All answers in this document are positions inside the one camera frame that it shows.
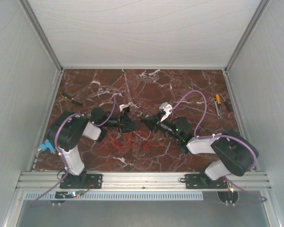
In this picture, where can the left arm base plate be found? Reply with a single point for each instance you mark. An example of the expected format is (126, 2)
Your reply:
(83, 181)

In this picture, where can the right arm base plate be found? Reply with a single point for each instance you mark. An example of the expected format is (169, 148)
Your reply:
(202, 181)

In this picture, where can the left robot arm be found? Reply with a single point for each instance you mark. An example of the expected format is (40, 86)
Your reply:
(67, 130)

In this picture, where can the blue plastic fitting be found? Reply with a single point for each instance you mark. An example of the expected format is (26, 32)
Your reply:
(46, 146)

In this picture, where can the aluminium front rail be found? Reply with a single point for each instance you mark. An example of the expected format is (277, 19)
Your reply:
(138, 181)

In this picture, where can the black screwdriver right side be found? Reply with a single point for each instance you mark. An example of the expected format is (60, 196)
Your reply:
(227, 103)

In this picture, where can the grey slotted cable duct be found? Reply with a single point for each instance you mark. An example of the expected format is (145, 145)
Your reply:
(125, 196)

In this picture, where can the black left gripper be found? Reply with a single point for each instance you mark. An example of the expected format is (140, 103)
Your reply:
(126, 125)

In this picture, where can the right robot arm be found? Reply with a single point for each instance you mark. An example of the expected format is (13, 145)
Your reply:
(235, 155)

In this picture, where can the black yellow screwdriver left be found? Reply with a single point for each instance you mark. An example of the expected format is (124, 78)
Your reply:
(70, 98)

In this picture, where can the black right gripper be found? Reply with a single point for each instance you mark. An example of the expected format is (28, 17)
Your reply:
(152, 122)

